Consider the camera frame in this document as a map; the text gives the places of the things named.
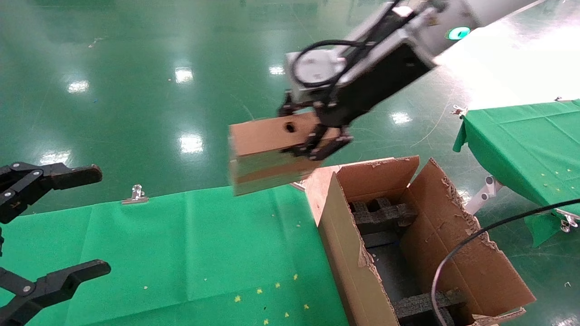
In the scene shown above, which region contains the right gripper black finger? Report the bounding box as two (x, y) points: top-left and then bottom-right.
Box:
(282, 123), (354, 161)
(278, 90), (323, 119)

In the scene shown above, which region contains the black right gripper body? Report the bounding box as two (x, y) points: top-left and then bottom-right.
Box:
(316, 38), (438, 128)

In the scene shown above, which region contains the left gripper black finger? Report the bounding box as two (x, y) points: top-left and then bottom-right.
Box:
(0, 259), (111, 326)
(0, 162), (103, 225)

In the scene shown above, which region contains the small brown cardboard box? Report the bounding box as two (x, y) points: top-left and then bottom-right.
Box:
(228, 111), (343, 197)

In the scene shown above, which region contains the large open brown carton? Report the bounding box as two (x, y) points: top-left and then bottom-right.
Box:
(304, 155), (536, 326)

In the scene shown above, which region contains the black foam insert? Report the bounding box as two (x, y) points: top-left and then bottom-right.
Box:
(392, 290), (467, 326)
(349, 197), (417, 236)

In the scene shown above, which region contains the large green table cloth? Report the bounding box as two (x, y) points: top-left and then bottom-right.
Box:
(0, 180), (349, 326)

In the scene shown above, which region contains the green cloth side table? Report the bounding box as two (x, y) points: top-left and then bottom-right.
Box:
(453, 99), (580, 247)

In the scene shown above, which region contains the white table leg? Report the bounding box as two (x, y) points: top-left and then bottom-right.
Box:
(463, 176), (503, 216)

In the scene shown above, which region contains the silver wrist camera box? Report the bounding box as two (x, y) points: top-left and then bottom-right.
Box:
(285, 48), (352, 104)

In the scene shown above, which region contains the silver camera mount bracket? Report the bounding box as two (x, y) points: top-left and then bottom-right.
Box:
(344, 0), (435, 84)

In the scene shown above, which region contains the black camera cable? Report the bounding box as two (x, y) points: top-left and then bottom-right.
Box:
(290, 0), (580, 326)

